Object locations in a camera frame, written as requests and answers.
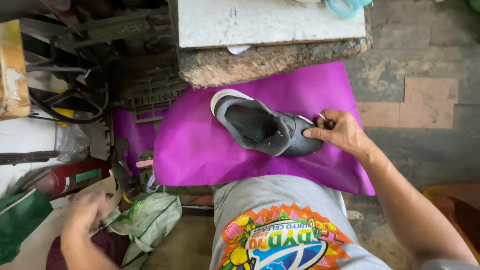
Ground white and green plastic bag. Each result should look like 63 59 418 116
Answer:
107 192 183 268

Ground clear plastic bag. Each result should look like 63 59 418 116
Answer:
55 123 91 163

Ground brown-handled awl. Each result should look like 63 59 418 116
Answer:
319 113 336 130

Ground person's left hand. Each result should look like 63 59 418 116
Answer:
61 191 114 245

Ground black iron sewing machine stand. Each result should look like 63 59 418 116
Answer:
19 0 188 124

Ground person's right hand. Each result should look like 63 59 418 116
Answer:
302 109 376 161

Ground black rubber belt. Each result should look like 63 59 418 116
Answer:
28 87 109 125

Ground yellow wooden box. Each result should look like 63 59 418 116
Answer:
0 19 31 121

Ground grey printed t-shirt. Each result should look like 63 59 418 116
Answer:
209 174 480 270

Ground red can with green label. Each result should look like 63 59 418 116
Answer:
35 157 112 196

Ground maroon cloth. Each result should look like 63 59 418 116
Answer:
46 229 131 270

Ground purple sheet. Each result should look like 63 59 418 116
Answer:
112 61 376 196

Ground wooden workbench with white top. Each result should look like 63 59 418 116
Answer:
168 0 374 89

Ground orange and brown mat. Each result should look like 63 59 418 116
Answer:
422 183 480 263

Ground turquoise scissors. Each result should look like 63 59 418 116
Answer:
325 0 374 20

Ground black shoe with white sole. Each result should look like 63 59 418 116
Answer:
210 89 325 158

